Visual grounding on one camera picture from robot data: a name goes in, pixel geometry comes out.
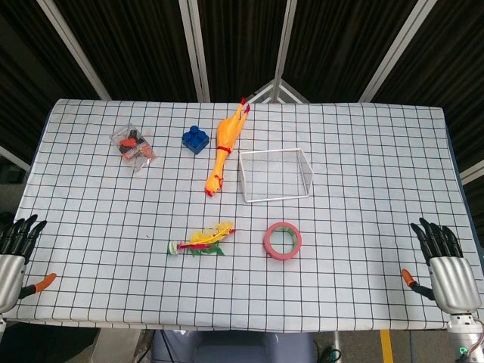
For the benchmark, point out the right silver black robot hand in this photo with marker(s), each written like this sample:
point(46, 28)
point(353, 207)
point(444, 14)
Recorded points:
point(450, 280)

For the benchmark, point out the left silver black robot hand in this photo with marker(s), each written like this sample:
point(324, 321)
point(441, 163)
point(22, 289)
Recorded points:
point(9, 268)

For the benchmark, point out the colourful feather shuttlecock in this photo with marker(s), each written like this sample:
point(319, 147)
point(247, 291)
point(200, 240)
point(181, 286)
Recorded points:
point(200, 242)

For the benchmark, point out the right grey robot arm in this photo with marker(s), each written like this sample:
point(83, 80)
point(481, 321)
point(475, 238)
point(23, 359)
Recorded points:
point(466, 334)

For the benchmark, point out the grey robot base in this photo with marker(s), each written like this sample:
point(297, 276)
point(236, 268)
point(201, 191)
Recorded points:
point(230, 346)

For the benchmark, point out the pink tape roll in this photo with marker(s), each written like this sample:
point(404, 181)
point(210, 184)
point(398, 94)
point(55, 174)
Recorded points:
point(282, 241)

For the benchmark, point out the clear plastic bag of parts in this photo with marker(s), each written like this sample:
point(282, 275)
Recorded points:
point(133, 146)

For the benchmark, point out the white checkered tablecloth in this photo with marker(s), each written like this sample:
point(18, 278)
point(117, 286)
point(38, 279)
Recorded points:
point(242, 234)

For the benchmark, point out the blue building block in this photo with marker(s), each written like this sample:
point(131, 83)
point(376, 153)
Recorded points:
point(195, 140)

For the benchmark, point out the yellow rubber chicken toy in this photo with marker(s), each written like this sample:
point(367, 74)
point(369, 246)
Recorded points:
point(226, 145)

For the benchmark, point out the white metal frame structure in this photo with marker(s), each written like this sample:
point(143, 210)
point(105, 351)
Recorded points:
point(279, 92)

